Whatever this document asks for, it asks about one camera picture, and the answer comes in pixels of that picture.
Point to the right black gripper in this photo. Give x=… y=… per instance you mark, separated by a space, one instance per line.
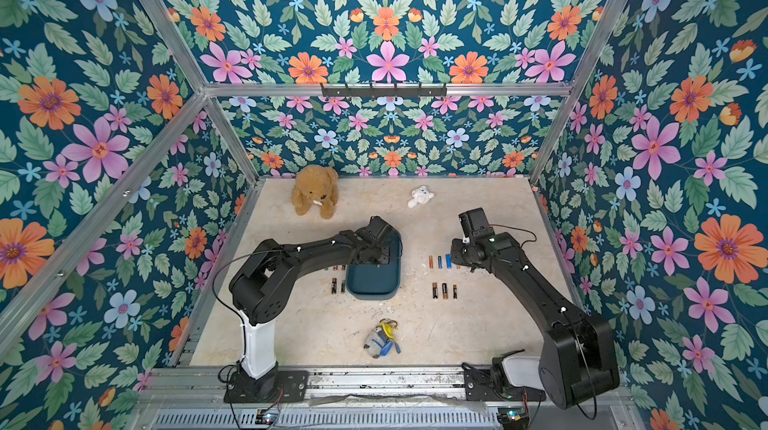
x=475 y=221

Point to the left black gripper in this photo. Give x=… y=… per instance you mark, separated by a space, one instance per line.
x=386 y=254

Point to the teal plastic storage box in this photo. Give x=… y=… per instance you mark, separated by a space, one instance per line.
x=377 y=281

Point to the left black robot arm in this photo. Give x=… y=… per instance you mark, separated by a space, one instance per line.
x=261 y=288

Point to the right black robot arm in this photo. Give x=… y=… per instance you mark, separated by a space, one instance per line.
x=577 y=361

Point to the small white plush bunny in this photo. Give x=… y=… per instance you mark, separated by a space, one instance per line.
x=421 y=195

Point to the brown teddy bear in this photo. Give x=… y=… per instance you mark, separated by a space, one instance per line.
x=316 y=185

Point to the grey plush toy keychain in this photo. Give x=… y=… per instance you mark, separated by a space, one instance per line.
x=381 y=341

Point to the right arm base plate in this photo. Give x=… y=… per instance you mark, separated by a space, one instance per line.
x=490 y=384

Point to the black wall hook rail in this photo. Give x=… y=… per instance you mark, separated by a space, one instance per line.
x=374 y=91

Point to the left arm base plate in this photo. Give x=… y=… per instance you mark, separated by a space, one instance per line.
x=288 y=386

